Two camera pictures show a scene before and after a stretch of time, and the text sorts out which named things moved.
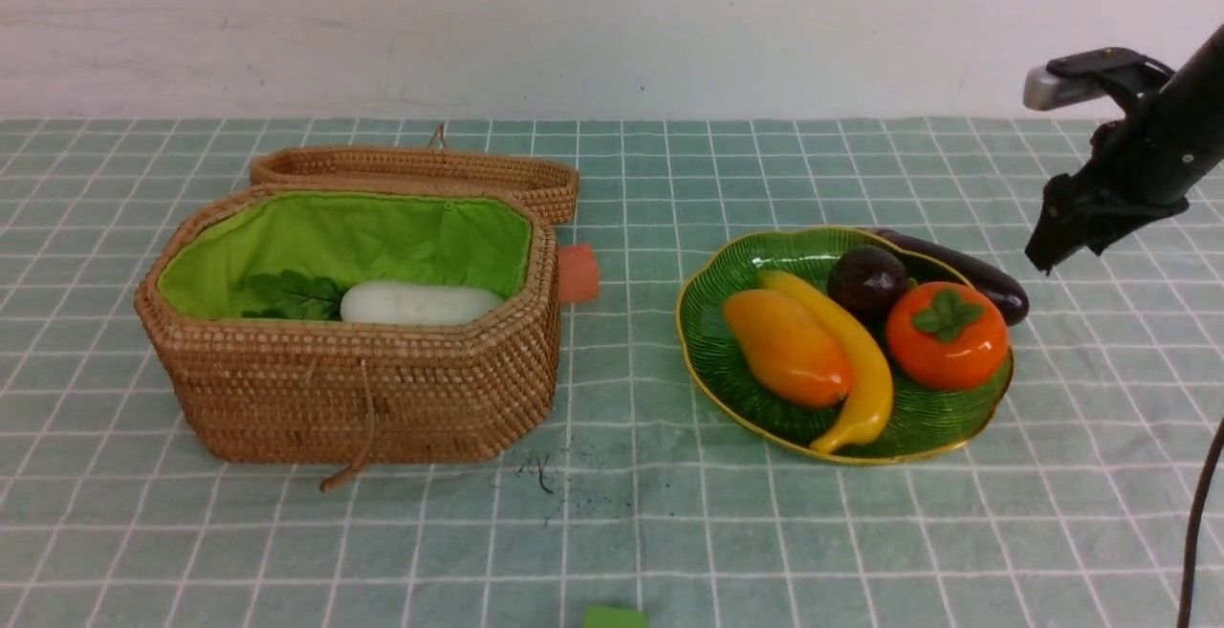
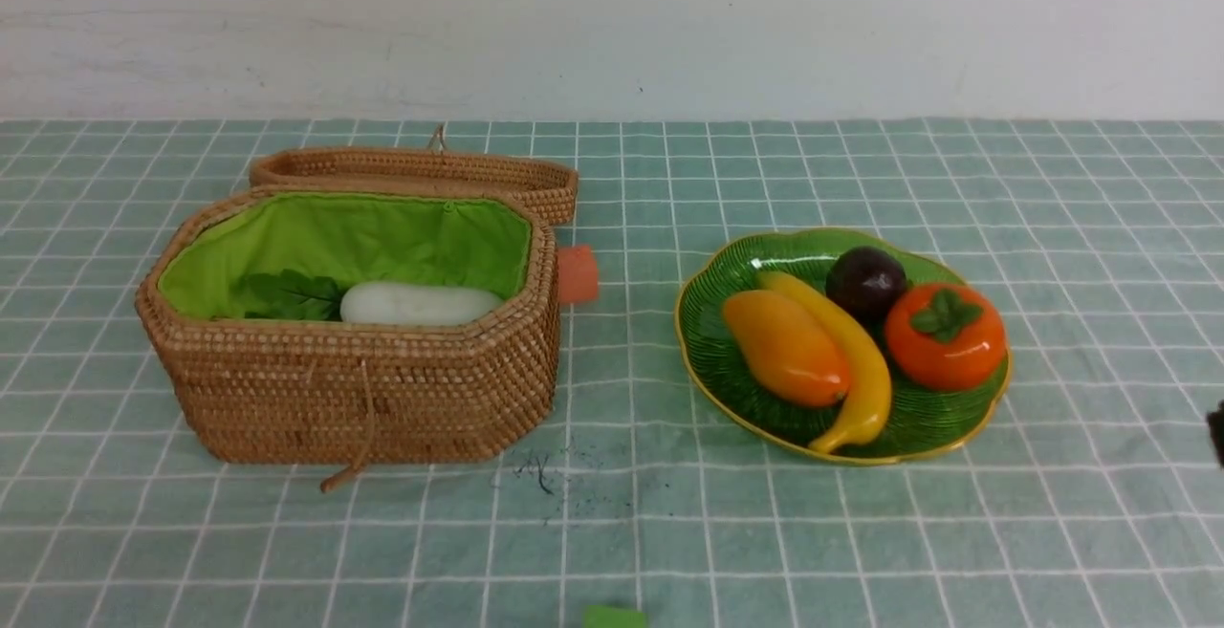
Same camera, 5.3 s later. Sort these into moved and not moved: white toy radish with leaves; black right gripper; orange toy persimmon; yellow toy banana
Moved: black right gripper
Not moved: yellow toy banana; orange toy persimmon; white toy radish with leaves
